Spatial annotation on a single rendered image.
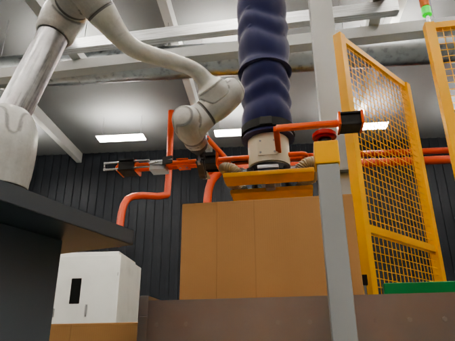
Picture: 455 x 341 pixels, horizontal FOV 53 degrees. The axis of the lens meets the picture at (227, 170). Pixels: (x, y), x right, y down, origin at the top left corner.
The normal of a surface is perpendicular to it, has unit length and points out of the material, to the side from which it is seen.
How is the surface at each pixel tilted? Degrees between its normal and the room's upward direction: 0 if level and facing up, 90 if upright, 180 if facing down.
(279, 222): 90
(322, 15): 90
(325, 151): 90
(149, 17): 180
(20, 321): 90
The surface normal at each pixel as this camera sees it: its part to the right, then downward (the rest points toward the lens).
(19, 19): 0.00, 0.92
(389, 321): -0.17, -0.37
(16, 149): 0.78, -0.19
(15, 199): 0.91, -0.17
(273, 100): 0.15, -0.49
